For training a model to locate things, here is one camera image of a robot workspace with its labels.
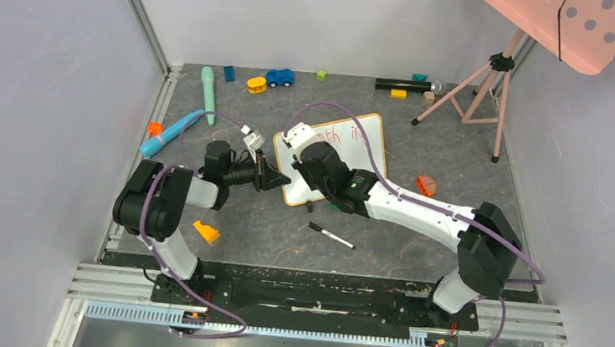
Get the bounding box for yellow toy ring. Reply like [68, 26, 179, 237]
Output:
[245, 75, 269, 96]

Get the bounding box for orange wedge toy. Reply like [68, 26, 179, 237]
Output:
[193, 220, 221, 245]

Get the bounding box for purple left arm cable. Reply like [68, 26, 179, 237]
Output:
[129, 105, 267, 344]

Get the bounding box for black capped marker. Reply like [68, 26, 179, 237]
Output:
[308, 222, 356, 250]

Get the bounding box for teal block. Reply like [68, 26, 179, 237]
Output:
[412, 73, 428, 82]

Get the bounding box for orange small toy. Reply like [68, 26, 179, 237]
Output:
[146, 121, 165, 136]

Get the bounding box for blue toy crayon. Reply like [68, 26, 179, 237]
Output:
[138, 109, 204, 158]

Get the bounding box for pink tripod stand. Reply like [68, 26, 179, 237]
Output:
[411, 28, 525, 164]

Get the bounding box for wooden block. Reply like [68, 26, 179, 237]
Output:
[422, 91, 436, 105]

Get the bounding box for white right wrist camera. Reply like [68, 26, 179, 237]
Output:
[281, 122, 318, 154]

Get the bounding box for pink perforated panel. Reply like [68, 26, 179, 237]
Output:
[483, 0, 615, 75]

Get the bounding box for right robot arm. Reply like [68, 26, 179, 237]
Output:
[285, 138, 521, 326]

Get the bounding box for blue toy car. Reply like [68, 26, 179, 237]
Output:
[265, 69, 295, 88]

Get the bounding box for mint green toy crayon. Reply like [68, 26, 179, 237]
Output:
[200, 66, 216, 125]

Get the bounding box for dark blue block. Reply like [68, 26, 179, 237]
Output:
[223, 66, 236, 83]

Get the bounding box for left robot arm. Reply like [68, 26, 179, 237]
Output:
[111, 140, 292, 304]

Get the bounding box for green cube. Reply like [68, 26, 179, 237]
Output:
[317, 69, 327, 82]

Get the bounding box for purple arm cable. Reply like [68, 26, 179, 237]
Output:
[129, 105, 267, 344]
[265, 98, 561, 347]

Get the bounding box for yellow block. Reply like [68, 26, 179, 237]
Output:
[390, 89, 407, 100]

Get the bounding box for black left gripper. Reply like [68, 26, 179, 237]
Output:
[221, 145, 293, 195]

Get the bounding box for black microphone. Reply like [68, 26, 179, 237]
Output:
[375, 78, 448, 95]

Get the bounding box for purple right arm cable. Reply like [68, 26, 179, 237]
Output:
[265, 98, 561, 347]

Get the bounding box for orange lego brick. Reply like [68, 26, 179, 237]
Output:
[416, 175, 438, 197]

